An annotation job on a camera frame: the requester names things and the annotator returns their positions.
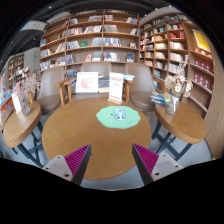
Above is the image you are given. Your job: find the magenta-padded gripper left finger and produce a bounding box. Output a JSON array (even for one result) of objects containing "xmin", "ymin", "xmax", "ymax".
[{"xmin": 41, "ymin": 143, "xmax": 93, "ymax": 186}]

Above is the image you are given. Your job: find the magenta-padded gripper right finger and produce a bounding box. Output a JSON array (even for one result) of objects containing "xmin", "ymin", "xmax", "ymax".
[{"xmin": 131, "ymin": 143, "xmax": 184, "ymax": 186}]

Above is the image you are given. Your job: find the transparent computer mouse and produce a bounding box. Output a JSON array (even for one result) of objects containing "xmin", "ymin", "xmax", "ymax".
[{"xmin": 114, "ymin": 108, "xmax": 127, "ymax": 121}]

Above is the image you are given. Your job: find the green smiley mouse pad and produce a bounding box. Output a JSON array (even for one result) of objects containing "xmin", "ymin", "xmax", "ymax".
[{"xmin": 95, "ymin": 105, "xmax": 142, "ymax": 130}]

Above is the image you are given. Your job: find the round wooden side table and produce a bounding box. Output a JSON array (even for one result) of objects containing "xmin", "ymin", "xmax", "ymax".
[
  {"xmin": 2, "ymin": 101, "xmax": 44, "ymax": 168},
  {"xmin": 151, "ymin": 103, "xmax": 208, "ymax": 162}
]

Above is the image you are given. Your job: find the stack of colourful books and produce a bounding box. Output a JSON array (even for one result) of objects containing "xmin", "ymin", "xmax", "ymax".
[{"xmin": 149, "ymin": 90, "xmax": 173, "ymax": 107}]

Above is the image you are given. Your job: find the glass vase with dried flowers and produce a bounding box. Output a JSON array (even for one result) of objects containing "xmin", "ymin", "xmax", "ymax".
[
  {"xmin": 164, "ymin": 61, "xmax": 194, "ymax": 116},
  {"xmin": 13, "ymin": 73, "xmax": 42, "ymax": 117}
]

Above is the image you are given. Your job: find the brown padded wooden armchair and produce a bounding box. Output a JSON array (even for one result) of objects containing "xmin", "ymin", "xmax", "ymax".
[
  {"xmin": 54, "ymin": 61, "xmax": 131, "ymax": 102},
  {"xmin": 124, "ymin": 62, "xmax": 167, "ymax": 113},
  {"xmin": 34, "ymin": 66, "xmax": 67, "ymax": 115}
]

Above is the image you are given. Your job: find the white framed floral picture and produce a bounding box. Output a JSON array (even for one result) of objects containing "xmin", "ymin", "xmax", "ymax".
[{"xmin": 75, "ymin": 71, "xmax": 100, "ymax": 94}]

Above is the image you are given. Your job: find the white sign on wooden base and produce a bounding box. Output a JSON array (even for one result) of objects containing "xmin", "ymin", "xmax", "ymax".
[{"xmin": 107, "ymin": 71, "xmax": 125, "ymax": 106}]

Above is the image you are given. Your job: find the dark blue book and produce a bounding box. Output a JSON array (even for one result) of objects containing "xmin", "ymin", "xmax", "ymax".
[{"xmin": 98, "ymin": 76, "xmax": 110, "ymax": 94}]

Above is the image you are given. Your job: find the small white card stand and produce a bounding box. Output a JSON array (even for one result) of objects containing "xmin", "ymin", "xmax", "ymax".
[{"xmin": 11, "ymin": 92, "xmax": 23, "ymax": 115}]

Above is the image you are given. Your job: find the stack of light blue books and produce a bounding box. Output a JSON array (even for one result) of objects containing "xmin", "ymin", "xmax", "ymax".
[{"xmin": 123, "ymin": 73, "xmax": 136, "ymax": 82}]

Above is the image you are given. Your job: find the distant wooden bookshelf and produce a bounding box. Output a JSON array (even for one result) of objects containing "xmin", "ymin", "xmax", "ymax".
[{"xmin": 7, "ymin": 53, "xmax": 26, "ymax": 89}]

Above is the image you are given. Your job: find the curved wooden bookshelf unit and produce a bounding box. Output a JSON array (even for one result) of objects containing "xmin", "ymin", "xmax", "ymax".
[{"xmin": 138, "ymin": 13, "xmax": 224, "ymax": 118}]

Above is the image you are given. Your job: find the wooden bookshelf unit with books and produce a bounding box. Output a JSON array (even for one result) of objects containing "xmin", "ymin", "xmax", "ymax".
[{"xmin": 39, "ymin": 9, "xmax": 141, "ymax": 73}]

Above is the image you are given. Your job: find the white hanging ceiling sign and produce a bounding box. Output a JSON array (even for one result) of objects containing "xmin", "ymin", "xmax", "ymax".
[{"xmin": 19, "ymin": 20, "xmax": 48, "ymax": 33}]

